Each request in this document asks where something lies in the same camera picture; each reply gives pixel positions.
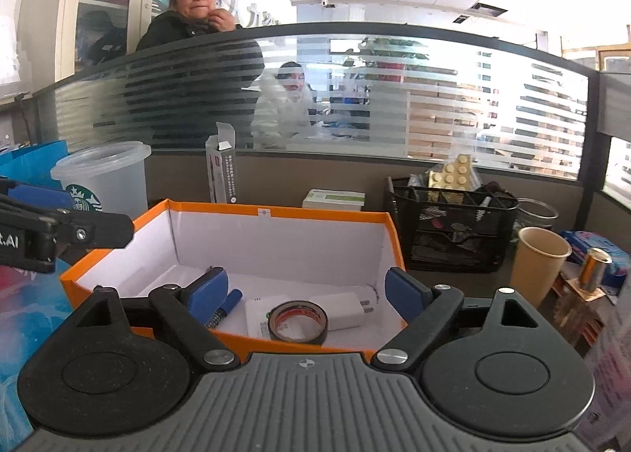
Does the blue marker pen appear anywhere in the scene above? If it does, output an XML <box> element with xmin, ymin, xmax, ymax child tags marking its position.
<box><xmin>205</xmin><ymin>289</ymin><xmax>243</xmax><ymax>329</ymax></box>

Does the clear Starbucks plastic cup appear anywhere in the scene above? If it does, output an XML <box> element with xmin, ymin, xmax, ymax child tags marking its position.
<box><xmin>50</xmin><ymin>141</ymin><xmax>152</xmax><ymax>219</ymax></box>

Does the white card in box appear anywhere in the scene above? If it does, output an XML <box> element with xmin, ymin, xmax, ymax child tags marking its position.
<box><xmin>245</xmin><ymin>295</ymin><xmax>290</xmax><ymax>340</ymax></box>

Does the blue paper bag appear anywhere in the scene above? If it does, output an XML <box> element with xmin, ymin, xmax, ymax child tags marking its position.
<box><xmin>1</xmin><ymin>141</ymin><xmax>73</xmax><ymax>209</ymax></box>

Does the printed anime desk mat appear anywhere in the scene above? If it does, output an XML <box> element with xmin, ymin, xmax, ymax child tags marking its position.
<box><xmin>0</xmin><ymin>267</ymin><xmax>72</xmax><ymax>451</ymax></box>

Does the black mesh desk organizer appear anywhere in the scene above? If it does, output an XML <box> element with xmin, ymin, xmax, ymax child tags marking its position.
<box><xmin>384</xmin><ymin>177</ymin><xmax>519</xmax><ymax>273</ymax></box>

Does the white power adapter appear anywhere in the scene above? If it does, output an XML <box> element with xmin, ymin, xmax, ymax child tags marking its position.
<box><xmin>308</xmin><ymin>288</ymin><xmax>380</xmax><ymax>331</ymax></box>

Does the orange cardboard box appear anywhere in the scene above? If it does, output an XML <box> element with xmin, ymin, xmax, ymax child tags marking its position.
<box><xmin>59</xmin><ymin>200</ymin><xmax>404</xmax><ymax>358</ymax></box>

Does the black electrical tape roll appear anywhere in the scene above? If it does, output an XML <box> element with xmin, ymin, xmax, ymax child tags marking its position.
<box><xmin>267</xmin><ymin>300</ymin><xmax>329</xmax><ymax>345</ymax></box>

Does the tan paper cup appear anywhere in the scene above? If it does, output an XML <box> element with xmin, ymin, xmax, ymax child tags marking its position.
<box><xmin>509</xmin><ymin>227</ymin><xmax>571</xmax><ymax>308</ymax></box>

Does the yellow pill blister pack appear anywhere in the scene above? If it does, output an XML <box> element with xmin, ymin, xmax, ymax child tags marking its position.
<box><xmin>428</xmin><ymin>154</ymin><xmax>479</xmax><ymax>190</ymax></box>

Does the white green flat box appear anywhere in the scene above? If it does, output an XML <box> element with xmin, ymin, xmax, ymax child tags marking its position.
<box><xmin>302</xmin><ymin>188</ymin><xmax>366</xmax><ymax>212</ymax></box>

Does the wooden rack model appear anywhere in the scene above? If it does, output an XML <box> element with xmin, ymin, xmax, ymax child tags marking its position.
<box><xmin>539</xmin><ymin>274</ymin><xmax>607</xmax><ymax>356</ymax></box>

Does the woman in black jacket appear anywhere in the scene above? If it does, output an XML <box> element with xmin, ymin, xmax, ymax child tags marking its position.
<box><xmin>124</xmin><ymin>0</ymin><xmax>264</xmax><ymax>150</ymax></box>

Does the striped glass partition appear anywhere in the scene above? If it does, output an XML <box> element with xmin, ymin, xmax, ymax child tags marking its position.
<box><xmin>35</xmin><ymin>22</ymin><xmax>594</xmax><ymax>181</ymax></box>

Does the person in white jacket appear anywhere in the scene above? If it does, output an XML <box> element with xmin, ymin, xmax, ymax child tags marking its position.
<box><xmin>251</xmin><ymin>61</ymin><xmax>319</xmax><ymax>150</ymax></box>

